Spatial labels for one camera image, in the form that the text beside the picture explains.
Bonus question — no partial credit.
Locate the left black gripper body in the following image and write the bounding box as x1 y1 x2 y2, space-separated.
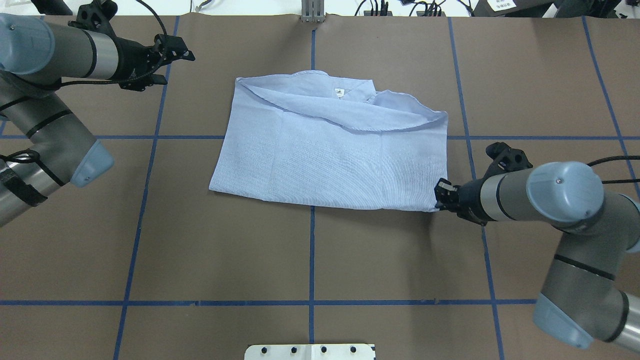
68 0 168 86

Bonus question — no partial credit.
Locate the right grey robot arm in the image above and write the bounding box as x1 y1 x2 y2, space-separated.
434 142 640 353

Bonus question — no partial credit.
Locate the white metal mounting plate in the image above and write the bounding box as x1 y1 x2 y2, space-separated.
243 343 377 360

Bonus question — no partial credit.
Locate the blue striped button shirt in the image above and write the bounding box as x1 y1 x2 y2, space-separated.
208 70 449 213

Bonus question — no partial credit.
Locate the grey aluminium frame post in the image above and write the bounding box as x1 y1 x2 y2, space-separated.
301 0 326 23

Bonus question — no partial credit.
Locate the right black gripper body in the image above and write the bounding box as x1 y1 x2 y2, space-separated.
454 142 533 226

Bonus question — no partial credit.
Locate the black cable bundle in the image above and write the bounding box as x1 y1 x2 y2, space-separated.
354 0 476 18

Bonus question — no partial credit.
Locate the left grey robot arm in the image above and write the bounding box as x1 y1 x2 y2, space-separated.
0 0 195 226

